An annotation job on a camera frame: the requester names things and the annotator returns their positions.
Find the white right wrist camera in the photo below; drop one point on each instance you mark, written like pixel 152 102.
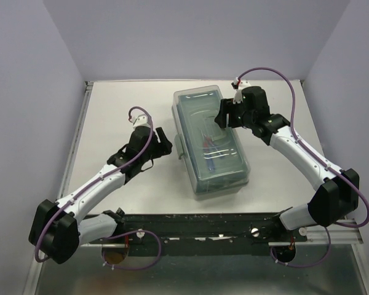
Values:
pixel 239 84

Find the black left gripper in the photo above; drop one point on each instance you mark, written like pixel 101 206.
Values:
pixel 163 147

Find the aluminium frame rail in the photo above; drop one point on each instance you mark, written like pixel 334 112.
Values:
pixel 339 235

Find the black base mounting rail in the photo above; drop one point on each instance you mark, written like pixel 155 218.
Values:
pixel 204 234

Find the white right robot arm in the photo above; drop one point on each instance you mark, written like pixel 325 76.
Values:
pixel 335 189

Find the green plastic tool box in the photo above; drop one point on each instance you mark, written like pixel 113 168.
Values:
pixel 214 157

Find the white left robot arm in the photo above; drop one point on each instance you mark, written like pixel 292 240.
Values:
pixel 60 228

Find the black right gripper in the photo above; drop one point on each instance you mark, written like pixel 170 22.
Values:
pixel 227 106

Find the blue handled screwdriver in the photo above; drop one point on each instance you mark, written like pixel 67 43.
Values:
pixel 210 151

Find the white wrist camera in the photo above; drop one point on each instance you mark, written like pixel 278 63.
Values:
pixel 239 84
pixel 141 120

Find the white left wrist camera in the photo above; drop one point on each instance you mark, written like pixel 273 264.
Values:
pixel 141 120

